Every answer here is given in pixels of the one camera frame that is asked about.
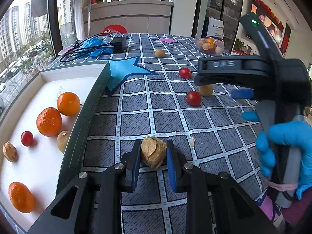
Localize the blue gloved right hand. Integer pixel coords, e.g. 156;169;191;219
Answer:
256;121;311;200

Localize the white tray with green rim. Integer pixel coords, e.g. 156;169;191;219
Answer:
1;61;110;233

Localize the mandarin orange near corner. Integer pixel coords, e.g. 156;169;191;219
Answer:
8;182;35;213

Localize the red cherry tomato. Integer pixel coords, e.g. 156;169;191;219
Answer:
186;91;201;106
21;131;34;147
179;68;192;79

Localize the white paper bag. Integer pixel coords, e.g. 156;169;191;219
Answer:
206;17;224;39

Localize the black cable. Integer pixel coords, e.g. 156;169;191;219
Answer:
60;33;116;63

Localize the wall mounted television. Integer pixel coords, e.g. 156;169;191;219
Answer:
251;0;285;45

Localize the clear glass fruit bowl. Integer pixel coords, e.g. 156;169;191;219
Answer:
196;37;224;56

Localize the tan longan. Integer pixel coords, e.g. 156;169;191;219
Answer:
154;49;166;58
57;130;71;154
199;85;213;97

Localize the brown walnut in tray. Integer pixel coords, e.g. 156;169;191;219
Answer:
3;142;17;162

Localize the white cabinet counter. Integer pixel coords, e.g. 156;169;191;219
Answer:
82;0;174;35

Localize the smooth small orange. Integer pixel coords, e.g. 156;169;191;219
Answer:
57;92;80;116

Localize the checkered blue tablecloth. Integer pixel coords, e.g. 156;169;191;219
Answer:
51;33;281;222

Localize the black power adapter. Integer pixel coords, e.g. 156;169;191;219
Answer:
110;36;126;54

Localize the red round stool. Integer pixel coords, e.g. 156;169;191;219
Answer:
103;24;127;34

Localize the wrinkled mandarin orange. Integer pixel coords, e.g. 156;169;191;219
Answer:
36;107;62;137

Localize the tan longan in tray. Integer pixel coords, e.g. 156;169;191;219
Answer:
57;130;71;154

